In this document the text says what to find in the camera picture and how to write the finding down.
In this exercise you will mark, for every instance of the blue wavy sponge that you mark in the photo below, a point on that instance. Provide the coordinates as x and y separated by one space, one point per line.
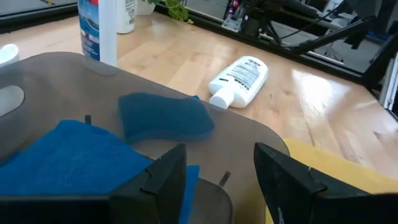
164 116
62 155

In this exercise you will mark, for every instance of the green leafy plant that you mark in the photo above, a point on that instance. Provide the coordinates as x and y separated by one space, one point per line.
177 9

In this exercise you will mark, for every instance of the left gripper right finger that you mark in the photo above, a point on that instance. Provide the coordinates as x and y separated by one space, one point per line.
295 196

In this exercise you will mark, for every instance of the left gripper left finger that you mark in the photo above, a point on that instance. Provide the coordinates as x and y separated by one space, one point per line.
149 199

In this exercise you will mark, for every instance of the white cleaner bottle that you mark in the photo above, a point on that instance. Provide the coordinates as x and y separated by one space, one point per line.
126 15
242 79
99 31

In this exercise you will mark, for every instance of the silver mounting bracket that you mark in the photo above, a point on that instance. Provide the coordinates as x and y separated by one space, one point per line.
231 21

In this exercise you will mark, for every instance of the yellow translucent plastic bin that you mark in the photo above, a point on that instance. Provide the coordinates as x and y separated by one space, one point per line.
326 165

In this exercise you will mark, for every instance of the silver aluminium rail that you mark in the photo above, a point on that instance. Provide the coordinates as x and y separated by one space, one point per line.
391 84

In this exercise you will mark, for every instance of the grey translucent plastic bin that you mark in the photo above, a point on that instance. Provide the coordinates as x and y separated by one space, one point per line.
62 87

